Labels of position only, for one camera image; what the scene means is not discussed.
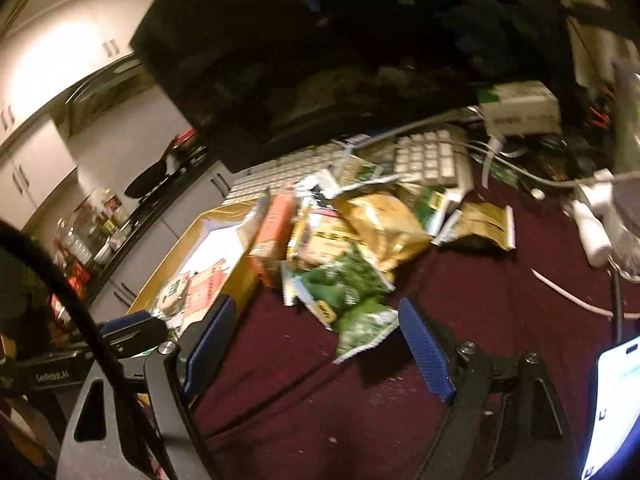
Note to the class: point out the brown gold snack packet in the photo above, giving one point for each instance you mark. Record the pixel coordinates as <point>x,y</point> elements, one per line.
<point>482,225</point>

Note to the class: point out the gold crinkled snack packet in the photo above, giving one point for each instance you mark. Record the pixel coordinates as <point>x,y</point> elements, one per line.
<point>385,225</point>

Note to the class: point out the white keyboard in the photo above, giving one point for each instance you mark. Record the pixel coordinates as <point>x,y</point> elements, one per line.
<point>430,157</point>

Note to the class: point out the round cracker snack packet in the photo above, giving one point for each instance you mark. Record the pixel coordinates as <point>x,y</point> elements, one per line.
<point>320,240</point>

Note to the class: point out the lit smartphone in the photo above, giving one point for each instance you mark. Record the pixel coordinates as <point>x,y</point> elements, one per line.
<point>612,405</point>

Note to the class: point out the red white cracker packet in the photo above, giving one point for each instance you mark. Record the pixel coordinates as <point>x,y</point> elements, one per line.
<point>200,290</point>

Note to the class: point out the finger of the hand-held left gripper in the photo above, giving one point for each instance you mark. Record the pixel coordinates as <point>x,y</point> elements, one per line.
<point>136,331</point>

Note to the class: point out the small white carton box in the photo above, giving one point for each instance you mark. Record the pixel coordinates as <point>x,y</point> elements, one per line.
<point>520,107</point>

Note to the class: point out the green pea snack packet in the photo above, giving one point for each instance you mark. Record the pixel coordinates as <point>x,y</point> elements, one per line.
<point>367,330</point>
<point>367,171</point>
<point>340,280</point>
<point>435,205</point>

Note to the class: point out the gold cardboard box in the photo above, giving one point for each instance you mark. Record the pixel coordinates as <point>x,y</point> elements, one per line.
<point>240,270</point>

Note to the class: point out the grey kitchen cabinets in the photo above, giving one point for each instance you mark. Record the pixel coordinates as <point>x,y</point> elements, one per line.
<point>150,240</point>

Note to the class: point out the clear plastic container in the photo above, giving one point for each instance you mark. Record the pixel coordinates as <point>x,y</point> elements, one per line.
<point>625,230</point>

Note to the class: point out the black frying pan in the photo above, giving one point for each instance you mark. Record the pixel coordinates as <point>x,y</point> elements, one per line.
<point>150,180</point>

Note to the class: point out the orange snack packet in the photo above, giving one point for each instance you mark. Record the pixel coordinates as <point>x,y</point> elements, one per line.
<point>272,237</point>

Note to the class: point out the silver snack packet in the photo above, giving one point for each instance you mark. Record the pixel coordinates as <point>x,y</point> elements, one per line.
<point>315,190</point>

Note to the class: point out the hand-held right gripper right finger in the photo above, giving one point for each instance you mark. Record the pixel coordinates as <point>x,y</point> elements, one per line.
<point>425,355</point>

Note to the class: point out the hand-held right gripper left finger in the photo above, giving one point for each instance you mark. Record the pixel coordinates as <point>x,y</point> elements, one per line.
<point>210,347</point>

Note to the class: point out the black computer monitor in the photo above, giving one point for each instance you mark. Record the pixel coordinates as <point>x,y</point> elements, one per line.
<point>310,45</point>

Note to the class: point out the white power adapter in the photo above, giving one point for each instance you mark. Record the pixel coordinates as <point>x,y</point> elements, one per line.
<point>592,220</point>

